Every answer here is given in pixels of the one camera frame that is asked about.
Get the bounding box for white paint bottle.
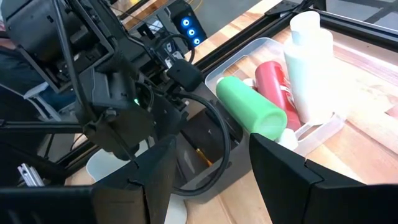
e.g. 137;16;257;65
282;10;343;126

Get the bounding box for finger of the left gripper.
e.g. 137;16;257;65
83;114;158;162
152;91;189;141

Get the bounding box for black computer blue lights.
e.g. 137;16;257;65
172;1;208;48

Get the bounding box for green paint bottle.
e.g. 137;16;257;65
215;75;289;141

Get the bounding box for person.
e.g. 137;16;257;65
0;21;77;123

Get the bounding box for black aluminium table frame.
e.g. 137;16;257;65
0;0;398;177

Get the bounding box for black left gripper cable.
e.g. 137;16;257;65
172;91;233;197

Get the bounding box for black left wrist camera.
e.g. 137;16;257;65
167;58;205;93

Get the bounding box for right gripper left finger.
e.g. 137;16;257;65
0;134;178;224

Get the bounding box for dark grey plastic bin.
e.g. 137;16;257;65
170;90;253;207

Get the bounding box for red paint bottle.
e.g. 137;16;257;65
243;60;303;132

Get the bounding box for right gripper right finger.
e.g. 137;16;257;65
248;133;398;224

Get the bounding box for silver mounting bracket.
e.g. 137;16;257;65
16;162;45;188

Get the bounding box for clear plastic bin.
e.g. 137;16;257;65
204;36;346;157

